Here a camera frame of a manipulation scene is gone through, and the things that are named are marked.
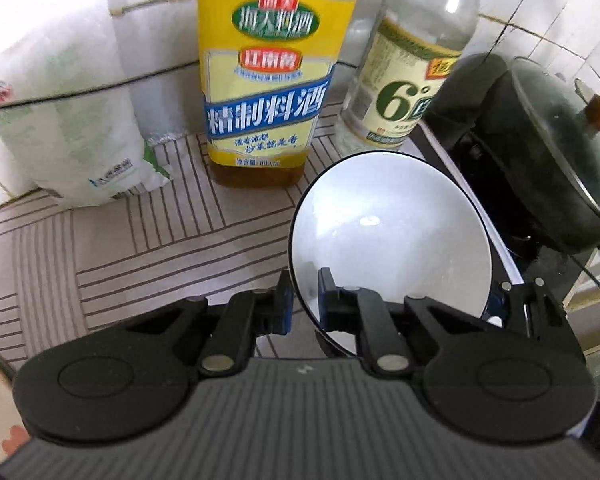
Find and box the white bowl with dark rim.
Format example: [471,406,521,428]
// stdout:
[288,152,492,330]

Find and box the black gas stove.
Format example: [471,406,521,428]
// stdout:
[422,118,600,304]

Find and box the black wok with glass lid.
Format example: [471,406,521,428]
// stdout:
[424,52,600,256]

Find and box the white salt bag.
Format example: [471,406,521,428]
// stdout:
[0,0,170,208]

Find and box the clear vinegar bottle yellow cap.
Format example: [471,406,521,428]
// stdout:
[335,0,480,156]

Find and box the yellow label cooking wine bottle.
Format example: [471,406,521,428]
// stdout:
[197,0,356,188]

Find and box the black power cable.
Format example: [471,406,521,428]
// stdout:
[0,58,361,116]

